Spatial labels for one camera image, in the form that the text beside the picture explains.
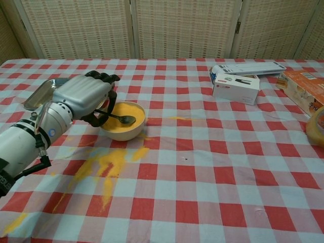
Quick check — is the silver metal tray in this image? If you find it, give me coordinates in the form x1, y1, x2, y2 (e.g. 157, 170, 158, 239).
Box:
23, 77, 70, 110

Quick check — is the red white checkered tablecloth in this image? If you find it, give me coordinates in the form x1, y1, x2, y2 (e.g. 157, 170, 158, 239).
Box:
0, 58, 324, 243

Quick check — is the off-white bowl of yellow powder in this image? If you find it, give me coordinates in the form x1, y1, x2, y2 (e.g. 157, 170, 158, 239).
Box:
99, 101, 147, 142

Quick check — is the black spoon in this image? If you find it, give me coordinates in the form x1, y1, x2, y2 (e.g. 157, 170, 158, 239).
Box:
95, 108, 137, 126

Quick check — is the clear packing tape roll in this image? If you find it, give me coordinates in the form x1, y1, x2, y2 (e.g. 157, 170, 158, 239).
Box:
305, 106, 324, 147

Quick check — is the spilled yellow powder patch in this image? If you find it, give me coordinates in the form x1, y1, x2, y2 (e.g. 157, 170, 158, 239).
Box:
52, 146, 150, 211

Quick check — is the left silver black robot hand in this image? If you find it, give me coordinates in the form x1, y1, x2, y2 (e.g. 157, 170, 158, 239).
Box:
52, 70, 121, 128

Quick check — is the white box with black print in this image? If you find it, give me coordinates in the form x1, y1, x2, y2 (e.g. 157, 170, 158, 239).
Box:
212, 73, 261, 106

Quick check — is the woven bamboo folding screen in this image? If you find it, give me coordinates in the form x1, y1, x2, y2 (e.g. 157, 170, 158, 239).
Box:
0, 0, 324, 65

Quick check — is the long flat white device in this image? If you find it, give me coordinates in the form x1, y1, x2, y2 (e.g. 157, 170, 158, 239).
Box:
211, 61, 288, 76

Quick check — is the orange cardboard box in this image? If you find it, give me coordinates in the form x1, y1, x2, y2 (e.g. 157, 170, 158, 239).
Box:
275, 70, 324, 117

